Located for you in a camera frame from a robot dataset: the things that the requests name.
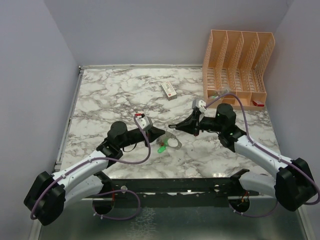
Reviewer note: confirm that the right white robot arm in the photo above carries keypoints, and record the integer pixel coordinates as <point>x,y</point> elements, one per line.
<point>289,181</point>

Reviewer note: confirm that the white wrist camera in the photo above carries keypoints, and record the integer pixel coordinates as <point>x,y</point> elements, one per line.
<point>198,104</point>
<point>143,121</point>

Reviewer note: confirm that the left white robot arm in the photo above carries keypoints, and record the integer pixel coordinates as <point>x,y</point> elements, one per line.
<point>50,193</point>

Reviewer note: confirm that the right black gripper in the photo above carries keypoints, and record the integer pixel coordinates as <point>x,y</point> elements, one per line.
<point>191,123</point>

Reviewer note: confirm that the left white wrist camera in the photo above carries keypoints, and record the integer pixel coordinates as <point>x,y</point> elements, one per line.
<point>143,121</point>

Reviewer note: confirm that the aluminium rail frame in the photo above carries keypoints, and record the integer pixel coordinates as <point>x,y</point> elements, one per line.
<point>36,225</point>

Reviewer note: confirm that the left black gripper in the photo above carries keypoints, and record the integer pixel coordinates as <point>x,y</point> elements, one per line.
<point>153,133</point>

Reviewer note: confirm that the large grey keyring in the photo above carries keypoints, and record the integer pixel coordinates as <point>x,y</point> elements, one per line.
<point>170,140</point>

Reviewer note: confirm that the clear bag of items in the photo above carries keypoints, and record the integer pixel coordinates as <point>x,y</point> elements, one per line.
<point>220,92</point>

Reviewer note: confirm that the small white cardboard box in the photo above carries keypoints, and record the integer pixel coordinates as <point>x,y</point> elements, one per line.
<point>168,90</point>

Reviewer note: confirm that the black metal base frame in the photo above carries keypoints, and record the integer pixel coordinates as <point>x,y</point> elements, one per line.
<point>169,192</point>

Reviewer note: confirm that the green key tag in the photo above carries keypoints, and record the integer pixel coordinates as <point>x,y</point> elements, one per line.
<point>161,149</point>

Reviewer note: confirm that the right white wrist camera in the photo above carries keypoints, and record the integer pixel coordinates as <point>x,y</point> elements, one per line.
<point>198,104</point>

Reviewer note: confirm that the small red box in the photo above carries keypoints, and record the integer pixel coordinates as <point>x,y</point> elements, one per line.
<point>258,103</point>

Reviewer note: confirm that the orange plastic file organizer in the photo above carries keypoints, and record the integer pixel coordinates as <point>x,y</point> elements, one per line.
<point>238,60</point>

